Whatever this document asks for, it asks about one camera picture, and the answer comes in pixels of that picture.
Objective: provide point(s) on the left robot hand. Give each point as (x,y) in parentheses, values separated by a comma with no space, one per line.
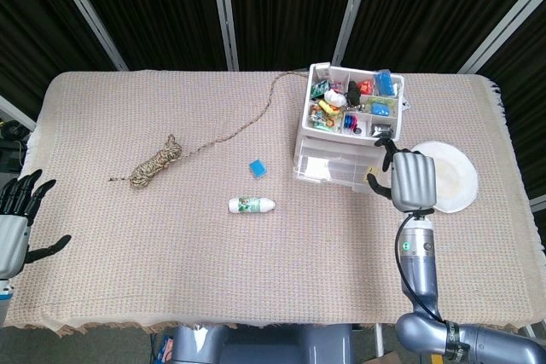
(10,236)

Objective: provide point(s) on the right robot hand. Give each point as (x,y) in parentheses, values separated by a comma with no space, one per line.
(414,180)

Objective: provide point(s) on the clear drawer with white paper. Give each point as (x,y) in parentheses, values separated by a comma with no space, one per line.
(341,168)

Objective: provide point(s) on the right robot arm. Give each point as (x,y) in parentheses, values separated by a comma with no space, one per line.
(420,266)

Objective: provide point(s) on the white paper plate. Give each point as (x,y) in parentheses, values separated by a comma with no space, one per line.
(456,180)

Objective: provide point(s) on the black metal clips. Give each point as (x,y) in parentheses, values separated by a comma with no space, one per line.
(381,128)

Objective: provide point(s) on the green printed packet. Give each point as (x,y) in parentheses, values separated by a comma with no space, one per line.
(381,105)

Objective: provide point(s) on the coloured marker set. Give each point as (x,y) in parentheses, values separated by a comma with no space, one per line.
(350,120)

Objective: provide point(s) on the white paper sheet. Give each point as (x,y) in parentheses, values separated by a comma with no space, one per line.
(317,165)

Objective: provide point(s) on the blue plastic packet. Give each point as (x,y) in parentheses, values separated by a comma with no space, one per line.
(384,82)

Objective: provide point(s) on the red orange packet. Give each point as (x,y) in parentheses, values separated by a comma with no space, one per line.
(365,86)

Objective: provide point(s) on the colourful snack packets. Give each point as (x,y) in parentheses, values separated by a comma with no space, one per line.
(325,120)

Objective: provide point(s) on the black pouch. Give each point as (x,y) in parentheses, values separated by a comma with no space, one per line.
(353,91)

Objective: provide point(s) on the yellow packet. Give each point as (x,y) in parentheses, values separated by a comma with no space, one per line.
(328,107)

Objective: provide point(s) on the white crumpled wad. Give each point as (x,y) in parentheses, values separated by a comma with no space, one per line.
(335,97)

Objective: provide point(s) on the green printed card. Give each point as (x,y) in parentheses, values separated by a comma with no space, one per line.
(318,89)

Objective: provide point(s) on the white paper card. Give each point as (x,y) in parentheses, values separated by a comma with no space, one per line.
(322,70)

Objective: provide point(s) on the blue and white block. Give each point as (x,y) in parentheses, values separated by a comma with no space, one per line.
(258,168)

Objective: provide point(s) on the beige woven tablecloth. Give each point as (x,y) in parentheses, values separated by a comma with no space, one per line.
(170,253)

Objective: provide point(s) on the white bottle green label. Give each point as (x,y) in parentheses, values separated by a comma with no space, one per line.
(236,205)

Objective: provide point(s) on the grey robot torso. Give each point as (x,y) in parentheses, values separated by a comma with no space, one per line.
(264,344)

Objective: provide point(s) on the white plastic drawer unit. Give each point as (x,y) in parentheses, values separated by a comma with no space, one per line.
(309,127)

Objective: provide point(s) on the white frame post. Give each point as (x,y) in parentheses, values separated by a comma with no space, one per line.
(352,10)
(17,112)
(503,23)
(225,14)
(89,14)

